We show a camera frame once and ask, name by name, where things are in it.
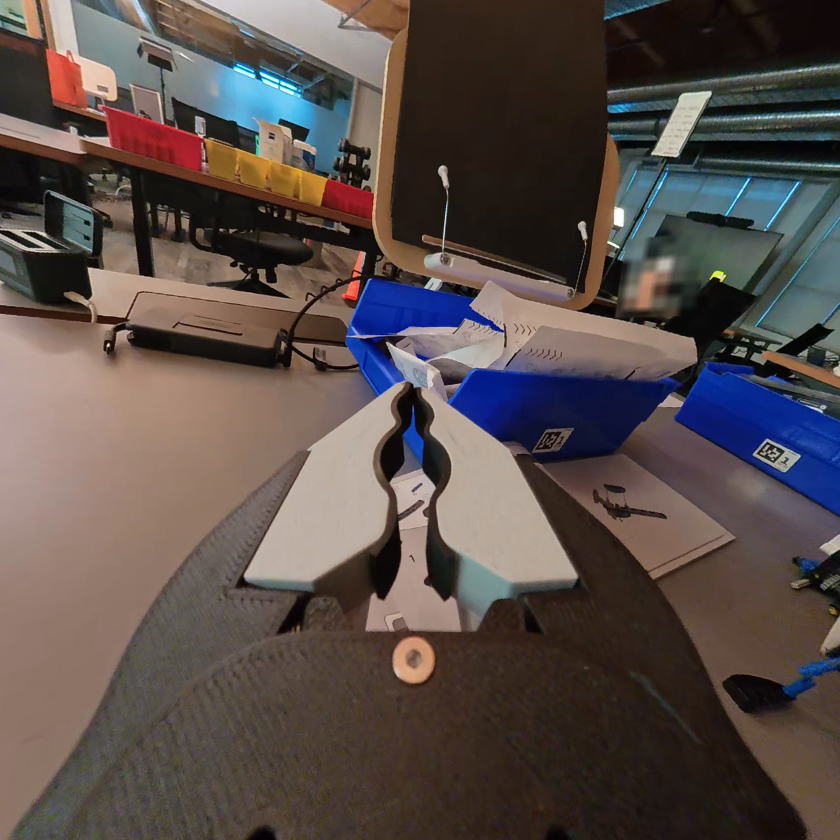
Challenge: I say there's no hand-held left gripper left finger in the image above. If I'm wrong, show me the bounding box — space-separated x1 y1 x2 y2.
243 381 414 601

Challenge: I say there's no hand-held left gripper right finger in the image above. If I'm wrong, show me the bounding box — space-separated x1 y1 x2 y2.
413 387 581 632

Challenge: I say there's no black and blue lego piece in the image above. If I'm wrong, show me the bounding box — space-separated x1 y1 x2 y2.
722 656 840 714

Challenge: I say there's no lego instruction booklet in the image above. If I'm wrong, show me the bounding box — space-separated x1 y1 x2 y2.
364 441 736 632

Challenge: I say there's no blue plastic bin with papers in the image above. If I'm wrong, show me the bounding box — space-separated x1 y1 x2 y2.
346 277 683 475

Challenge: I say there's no pile of torn paper bags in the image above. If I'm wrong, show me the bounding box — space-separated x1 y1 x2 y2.
387 281 698 403

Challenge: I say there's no black flat power adapter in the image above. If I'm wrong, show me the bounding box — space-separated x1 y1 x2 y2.
123 290 350 343

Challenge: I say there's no wooden desk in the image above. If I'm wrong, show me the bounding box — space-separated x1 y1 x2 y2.
761 348 840 389

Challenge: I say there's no black office chair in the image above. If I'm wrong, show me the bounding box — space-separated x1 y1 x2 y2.
190 226 316 299

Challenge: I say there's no black chair with yellow tag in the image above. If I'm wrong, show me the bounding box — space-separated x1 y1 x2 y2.
663 269 756 349

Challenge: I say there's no red plastic bin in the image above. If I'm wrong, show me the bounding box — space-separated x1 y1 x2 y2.
103 105 206 173
322 177 376 222

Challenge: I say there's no large black screen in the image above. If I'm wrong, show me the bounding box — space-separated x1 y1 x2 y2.
646 213 785 329

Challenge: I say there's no black dumbbell rack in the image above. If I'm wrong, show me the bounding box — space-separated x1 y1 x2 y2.
330 136 373 193

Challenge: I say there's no black charging case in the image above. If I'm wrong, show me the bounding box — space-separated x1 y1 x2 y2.
0 190 104 304

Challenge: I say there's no white cardboard box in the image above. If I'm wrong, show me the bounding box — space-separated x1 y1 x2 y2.
252 117 294 165

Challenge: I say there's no wooden book stand black board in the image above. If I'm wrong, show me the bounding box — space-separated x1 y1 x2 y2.
372 0 621 311

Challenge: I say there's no black computer monitor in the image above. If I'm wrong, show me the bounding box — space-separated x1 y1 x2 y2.
171 97 242 151

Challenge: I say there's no white note paper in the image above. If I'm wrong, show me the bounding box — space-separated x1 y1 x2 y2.
651 91 714 158

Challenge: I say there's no white framed sign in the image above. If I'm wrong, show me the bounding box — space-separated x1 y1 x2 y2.
129 83 165 126

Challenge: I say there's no bundle of metal pipes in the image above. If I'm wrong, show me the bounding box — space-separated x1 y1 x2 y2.
607 62 840 173

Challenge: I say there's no black music stand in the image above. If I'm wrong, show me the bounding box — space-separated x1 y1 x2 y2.
136 36 179 126

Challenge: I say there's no white plastic case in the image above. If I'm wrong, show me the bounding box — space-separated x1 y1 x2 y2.
77 56 119 102

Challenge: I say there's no orange bag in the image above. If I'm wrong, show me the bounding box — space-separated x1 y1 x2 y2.
45 47 88 109

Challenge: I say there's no black power cable with plug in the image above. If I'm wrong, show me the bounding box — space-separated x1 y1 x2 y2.
282 276 368 374

